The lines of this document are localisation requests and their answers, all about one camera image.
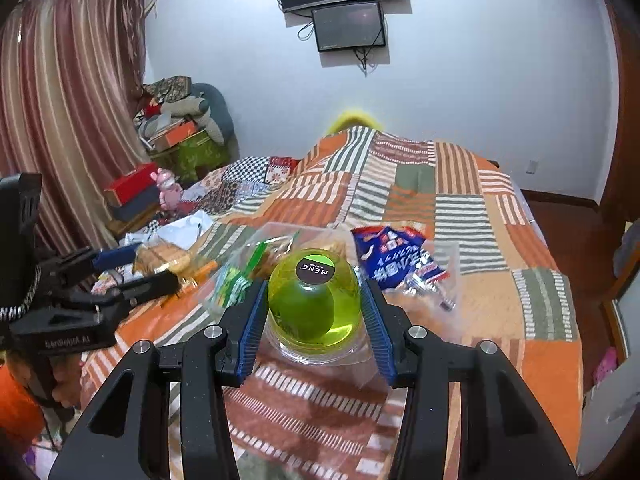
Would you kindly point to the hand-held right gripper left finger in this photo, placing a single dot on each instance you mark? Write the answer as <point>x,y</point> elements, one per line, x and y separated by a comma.
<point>252,330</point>

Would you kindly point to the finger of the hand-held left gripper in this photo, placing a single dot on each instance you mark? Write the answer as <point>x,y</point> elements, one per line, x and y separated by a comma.
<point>117,256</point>
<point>150,287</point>

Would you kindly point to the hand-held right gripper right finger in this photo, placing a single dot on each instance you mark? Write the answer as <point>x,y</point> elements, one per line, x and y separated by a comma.
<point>377,335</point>

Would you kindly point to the green snack packet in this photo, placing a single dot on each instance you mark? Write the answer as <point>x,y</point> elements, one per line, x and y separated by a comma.
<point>235,285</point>

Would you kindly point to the green jelly cup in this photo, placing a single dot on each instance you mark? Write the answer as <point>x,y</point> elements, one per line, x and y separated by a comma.
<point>310,310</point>

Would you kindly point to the blue snack packet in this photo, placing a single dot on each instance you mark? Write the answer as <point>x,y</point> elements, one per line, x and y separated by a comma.
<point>395,260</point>

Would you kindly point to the person's left forearm orange sleeve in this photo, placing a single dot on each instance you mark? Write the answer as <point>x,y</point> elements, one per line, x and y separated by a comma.
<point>17,410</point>

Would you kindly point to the person's left hand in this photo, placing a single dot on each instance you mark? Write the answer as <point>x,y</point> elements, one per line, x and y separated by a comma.
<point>70,380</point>

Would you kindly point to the clear bag of round biscuits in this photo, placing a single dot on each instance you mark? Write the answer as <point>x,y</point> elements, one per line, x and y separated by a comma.
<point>165,257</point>

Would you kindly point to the dark flat box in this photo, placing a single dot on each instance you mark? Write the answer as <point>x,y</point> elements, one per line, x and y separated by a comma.
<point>137,205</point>

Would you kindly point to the white plastic bag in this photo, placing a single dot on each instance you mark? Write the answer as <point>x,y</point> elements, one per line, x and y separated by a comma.
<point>175,227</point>

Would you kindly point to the red box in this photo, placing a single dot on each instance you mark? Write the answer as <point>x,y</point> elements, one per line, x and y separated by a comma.
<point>130,185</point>

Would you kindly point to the pink toy figure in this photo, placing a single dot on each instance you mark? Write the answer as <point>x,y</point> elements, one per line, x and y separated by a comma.
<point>169,192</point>

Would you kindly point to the green patterned box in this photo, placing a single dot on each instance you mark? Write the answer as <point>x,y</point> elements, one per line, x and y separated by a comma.
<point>200,155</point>

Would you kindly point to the orange box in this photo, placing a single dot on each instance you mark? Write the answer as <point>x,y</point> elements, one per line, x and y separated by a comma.
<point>175,135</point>

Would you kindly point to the orange striped patchwork blanket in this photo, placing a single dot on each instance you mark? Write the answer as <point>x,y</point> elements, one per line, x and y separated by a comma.
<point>475,240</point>

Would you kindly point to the checkered patchwork quilt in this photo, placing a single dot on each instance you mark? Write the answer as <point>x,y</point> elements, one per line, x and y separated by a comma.
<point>245,175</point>

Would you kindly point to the striped pink curtain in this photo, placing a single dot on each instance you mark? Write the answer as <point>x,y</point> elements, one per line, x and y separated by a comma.
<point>65,110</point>

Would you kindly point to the dark patterned cloth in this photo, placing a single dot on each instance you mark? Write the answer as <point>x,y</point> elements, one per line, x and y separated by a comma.
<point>167,87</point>

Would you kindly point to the pile of clothes and boxes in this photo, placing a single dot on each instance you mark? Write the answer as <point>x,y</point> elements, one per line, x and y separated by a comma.
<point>215,105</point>

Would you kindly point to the yellow round object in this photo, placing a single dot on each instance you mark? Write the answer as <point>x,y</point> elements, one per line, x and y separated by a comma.
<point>352,120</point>

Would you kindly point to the pink slipper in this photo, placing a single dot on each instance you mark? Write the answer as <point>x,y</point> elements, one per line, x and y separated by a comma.
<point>605,365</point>

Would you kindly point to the wooden cabinet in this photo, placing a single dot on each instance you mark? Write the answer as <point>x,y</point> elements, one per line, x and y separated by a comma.
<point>625,305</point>

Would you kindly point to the white board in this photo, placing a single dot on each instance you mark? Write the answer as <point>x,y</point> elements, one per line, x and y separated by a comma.
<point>610,425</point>

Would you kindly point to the small black monitor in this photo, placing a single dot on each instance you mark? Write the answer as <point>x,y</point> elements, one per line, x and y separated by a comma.
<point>349,25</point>

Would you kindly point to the white wall outlet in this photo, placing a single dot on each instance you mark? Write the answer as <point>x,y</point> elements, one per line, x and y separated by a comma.
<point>533,166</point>

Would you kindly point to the wooden door frame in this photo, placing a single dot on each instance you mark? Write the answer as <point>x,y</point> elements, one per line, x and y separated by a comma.
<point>625,110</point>

